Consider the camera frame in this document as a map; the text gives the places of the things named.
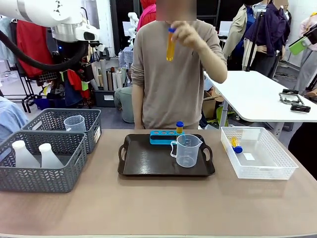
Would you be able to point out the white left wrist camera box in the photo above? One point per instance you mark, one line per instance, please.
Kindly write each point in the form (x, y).
(88, 33)

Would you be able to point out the orange test tube blue cap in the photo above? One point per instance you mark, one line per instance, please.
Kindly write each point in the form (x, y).
(179, 129)
(234, 143)
(170, 49)

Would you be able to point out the black bulky object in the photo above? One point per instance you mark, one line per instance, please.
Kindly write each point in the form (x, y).
(304, 153)

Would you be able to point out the white monitor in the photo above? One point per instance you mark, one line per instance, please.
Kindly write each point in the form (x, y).
(225, 28)

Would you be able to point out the dark brown serving tray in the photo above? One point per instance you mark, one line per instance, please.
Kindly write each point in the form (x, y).
(148, 161)

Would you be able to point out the red dress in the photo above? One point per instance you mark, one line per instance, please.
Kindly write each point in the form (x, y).
(74, 79)

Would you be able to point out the person in gray trousers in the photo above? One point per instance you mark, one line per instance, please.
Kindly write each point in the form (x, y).
(307, 69)

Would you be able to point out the crouching person gray-green clothes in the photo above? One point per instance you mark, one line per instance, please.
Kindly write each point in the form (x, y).
(123, 104)

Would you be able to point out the person in beige sweater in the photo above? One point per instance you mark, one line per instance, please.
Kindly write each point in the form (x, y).
(158, 86)

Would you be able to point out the person's left hand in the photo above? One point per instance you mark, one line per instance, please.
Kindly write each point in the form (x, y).
(189, 34)

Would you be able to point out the black flat device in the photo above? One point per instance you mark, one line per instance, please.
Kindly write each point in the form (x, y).
(301, 108)

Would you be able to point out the light blue shirt person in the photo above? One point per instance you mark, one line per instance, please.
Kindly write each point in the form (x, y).
(10, 119)

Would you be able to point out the white plastic bottle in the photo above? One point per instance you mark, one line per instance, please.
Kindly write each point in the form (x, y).
(23, 158)
(50, 160)

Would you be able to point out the clear plastic measuring cup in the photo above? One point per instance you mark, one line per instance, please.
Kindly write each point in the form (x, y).
(74, 124)
(188, 158)

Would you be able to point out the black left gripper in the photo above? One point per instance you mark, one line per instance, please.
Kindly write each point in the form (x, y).
(70, 53)

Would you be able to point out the clear plastic storage bin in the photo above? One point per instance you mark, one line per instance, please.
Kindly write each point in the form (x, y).
(125, 58)

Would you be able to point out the person in pink hood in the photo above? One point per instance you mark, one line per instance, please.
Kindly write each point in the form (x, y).
(146, 15)

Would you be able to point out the tall pale paper roll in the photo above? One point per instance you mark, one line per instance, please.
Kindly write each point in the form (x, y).
(104, 74)

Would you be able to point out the person's right forearm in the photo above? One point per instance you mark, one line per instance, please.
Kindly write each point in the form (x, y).
(137, 104)

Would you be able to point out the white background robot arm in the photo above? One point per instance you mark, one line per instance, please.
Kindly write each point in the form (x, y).
(133, 21)

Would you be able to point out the gray tilted paper roll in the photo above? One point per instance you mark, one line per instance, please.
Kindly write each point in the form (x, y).
(94, 83)

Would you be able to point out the blue test tube rack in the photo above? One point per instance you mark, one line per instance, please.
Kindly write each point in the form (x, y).
(161, 138)

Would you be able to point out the person's right hand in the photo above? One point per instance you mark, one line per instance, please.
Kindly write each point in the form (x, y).
(139, 124)

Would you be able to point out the brown paper roll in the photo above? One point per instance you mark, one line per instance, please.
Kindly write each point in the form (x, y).
(110, 81)

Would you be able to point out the gray basket holding cup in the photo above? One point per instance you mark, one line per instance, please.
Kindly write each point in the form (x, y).
(92, 129)

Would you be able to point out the dark gray storage bin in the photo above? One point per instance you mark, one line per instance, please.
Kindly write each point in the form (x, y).
(104, 99)

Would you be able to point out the person's left forearm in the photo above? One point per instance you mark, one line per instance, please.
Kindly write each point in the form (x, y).
(214, 67)

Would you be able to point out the green flat object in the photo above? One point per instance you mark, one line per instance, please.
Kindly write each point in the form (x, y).
(297, 46)

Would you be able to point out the cardboard box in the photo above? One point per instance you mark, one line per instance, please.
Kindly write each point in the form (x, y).
(209, 104)

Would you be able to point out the black rectangular frame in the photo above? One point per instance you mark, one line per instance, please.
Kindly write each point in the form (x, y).
(281, 98)

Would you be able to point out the mannequin with purple shirt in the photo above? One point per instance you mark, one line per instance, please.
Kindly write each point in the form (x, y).
(270, 27)

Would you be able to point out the black stool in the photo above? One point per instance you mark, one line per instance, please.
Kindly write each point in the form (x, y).
(106, 52)

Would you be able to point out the pale gray hanging garment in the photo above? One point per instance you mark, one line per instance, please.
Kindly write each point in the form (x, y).
(5, 55)

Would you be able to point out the white table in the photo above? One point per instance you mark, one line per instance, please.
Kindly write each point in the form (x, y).
(247, 99)

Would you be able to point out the black clothes rack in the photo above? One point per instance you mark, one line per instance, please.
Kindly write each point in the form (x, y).
(25, 99)

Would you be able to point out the white plastic mesh basket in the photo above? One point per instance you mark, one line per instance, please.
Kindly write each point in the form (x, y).
(260, 171)

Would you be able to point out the gray basket holding bottles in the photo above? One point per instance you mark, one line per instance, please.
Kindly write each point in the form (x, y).
(44, 181)

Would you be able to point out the person in beige coat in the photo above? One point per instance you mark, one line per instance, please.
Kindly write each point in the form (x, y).
(235, 29)

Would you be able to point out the white paper roll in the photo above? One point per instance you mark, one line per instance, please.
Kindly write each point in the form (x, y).
(119, 79)
(114, 81)

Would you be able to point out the red jacket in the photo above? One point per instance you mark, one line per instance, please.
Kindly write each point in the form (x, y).
(34, 49)

